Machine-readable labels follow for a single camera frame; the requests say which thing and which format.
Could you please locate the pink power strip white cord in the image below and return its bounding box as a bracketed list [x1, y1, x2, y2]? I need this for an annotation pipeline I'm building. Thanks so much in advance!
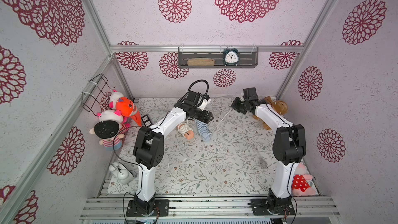
[178, 122, 195, 140]

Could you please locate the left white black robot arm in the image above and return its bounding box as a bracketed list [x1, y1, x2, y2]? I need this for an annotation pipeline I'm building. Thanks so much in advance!
[133, 91, 214, 202]

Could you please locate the black faced striped plush doll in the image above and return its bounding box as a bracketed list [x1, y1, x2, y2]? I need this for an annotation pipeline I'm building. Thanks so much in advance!
[89, 110, 130, 151]

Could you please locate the pink plush red dotted dress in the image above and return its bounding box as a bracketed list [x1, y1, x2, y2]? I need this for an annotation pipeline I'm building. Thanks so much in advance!
[291, 163, 318, 197]

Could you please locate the white small plush toy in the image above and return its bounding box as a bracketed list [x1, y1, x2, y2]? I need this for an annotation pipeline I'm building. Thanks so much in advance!
[108, 162, 134, 185]

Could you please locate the grey wall shelf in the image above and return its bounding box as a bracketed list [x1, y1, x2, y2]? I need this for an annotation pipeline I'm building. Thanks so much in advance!
[177, 46, 259, 68]

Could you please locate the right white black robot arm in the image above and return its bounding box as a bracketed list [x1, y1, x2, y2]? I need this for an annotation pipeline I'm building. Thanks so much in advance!
[231, 88, 306, 199]

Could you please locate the tan pouch on shelf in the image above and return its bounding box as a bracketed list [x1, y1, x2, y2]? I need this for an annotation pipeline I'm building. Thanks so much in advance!
[187, 58, 215, 66]

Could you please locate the black wire wall basket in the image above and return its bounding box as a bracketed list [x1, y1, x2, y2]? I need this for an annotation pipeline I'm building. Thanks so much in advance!
[80, 73, 115, 116]

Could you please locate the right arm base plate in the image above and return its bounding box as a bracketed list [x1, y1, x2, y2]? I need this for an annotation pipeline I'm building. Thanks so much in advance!
[249, 198, 295, 216]

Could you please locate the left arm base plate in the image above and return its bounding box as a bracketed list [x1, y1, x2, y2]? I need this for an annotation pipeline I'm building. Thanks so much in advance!
[125, 199, 170, 217]

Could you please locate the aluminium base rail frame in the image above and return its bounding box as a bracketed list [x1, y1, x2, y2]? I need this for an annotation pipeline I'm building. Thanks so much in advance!
[79, 195, 343, 224]

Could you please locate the light blue power strip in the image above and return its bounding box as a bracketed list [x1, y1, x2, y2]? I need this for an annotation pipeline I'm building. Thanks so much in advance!
[195, 119, 212, 142]

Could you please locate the orange fish plush toy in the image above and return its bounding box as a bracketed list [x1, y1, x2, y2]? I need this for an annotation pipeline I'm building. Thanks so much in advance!
[109, 90, 143, 127]

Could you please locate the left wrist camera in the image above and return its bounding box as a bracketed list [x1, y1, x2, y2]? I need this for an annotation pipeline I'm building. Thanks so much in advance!
[198, 96, 211, 111]

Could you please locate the teal alarm clock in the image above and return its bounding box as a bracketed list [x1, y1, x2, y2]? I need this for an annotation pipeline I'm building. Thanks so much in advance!
[223, 48, 239, 66]

